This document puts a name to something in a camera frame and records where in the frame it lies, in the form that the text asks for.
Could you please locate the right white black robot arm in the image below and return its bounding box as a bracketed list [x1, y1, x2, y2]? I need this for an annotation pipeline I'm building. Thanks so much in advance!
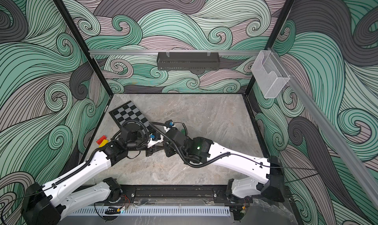
[150, 121, 286, 202]

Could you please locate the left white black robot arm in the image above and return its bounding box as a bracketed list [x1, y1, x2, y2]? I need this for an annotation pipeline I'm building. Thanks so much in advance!
[21, 120, 163, 225]

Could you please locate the black white chessboard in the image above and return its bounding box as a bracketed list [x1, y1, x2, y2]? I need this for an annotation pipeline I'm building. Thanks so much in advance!
[109, 101, 153, 132]

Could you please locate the yellow block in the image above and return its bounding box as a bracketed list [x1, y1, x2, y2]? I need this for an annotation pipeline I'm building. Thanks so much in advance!
[99, 139, 109, 147]

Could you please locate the red block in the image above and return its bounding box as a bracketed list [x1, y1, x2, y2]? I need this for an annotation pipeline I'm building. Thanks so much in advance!
[96, 135, 107, 145]

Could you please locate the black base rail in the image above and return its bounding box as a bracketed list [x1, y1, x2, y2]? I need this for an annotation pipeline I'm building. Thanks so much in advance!
[121, 185, 232, 202]

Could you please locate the black wall tray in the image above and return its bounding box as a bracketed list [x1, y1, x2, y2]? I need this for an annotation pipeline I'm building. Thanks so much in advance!
[157, 52, 221, 71]

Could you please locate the white slotted cable duct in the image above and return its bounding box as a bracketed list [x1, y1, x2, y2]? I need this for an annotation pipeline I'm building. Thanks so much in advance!
[71, 205, 231, 218]

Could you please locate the clear plastic wall holder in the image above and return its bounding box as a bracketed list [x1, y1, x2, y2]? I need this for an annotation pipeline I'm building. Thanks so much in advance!
[251, 50, 290, 99]

